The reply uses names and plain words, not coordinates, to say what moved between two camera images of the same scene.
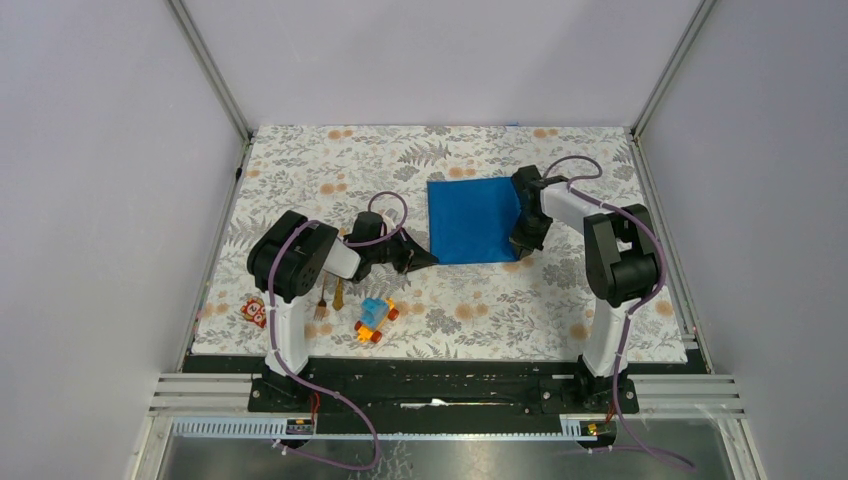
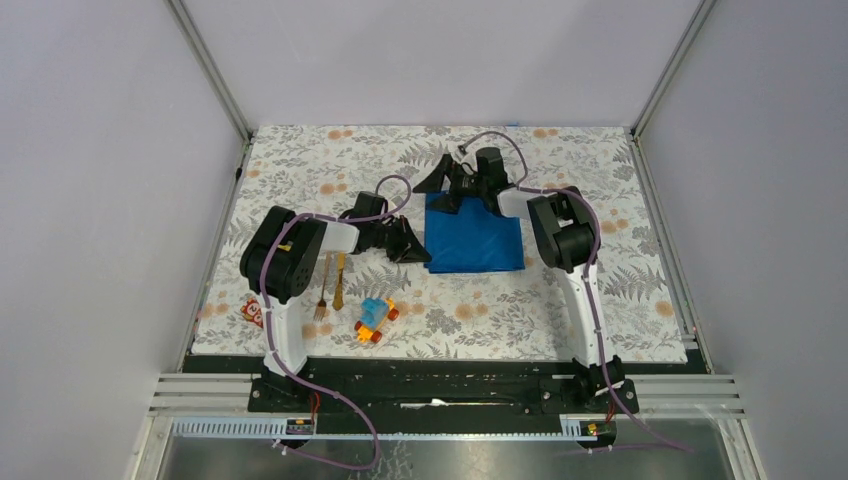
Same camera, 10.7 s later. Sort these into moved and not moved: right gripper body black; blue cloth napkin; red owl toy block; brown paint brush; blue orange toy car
Moved: right gripper body black; blue cloth napkin
Not moved: red owl toy block; brown paint brush; blue orange toy car
